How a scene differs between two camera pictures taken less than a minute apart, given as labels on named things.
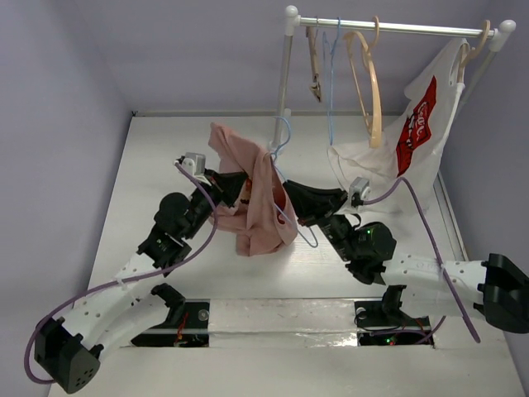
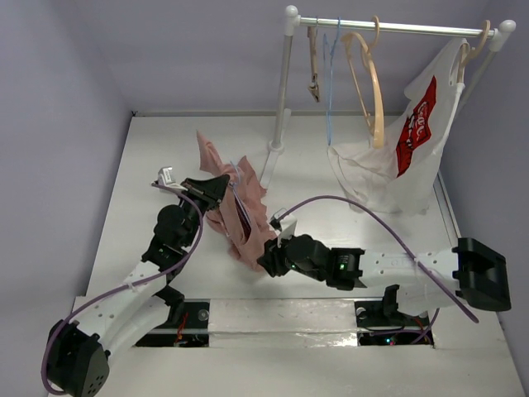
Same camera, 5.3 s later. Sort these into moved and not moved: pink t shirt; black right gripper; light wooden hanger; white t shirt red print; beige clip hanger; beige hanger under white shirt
Moved: black right gripper; pink t shirt
Not moved: beige hanger under white shirt; beige clip hanger; white t shirt red print; light wooden hanger
